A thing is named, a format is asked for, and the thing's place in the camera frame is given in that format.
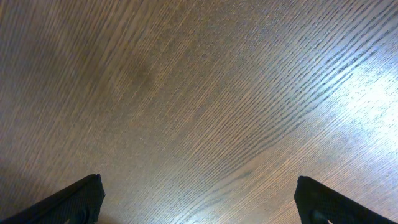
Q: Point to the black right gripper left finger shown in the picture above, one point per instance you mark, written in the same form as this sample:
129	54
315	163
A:
78	203

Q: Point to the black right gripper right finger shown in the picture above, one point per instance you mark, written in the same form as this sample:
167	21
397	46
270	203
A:
319	204

